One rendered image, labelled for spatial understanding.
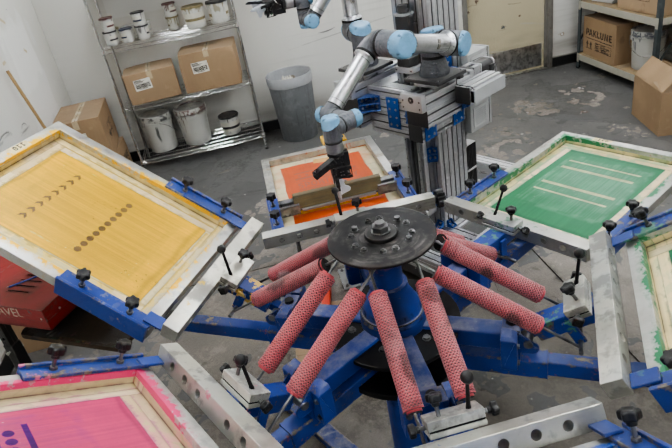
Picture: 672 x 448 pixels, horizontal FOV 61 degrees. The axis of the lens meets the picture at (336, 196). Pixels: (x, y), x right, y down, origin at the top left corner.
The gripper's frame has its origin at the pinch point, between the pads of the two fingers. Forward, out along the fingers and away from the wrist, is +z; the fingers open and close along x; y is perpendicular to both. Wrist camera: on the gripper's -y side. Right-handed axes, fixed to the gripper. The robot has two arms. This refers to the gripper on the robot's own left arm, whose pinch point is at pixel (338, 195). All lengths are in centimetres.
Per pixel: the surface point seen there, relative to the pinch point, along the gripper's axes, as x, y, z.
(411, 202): -26.1, 24.7, -3.3
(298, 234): -23.4, -20.6, 0.3
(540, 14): 374, 296, 41
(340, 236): -80, -11, -30
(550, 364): -108, 37, 9
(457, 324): -94, 16, -1
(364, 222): -76, -3, -30
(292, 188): 27.0, -17.5, 5.3
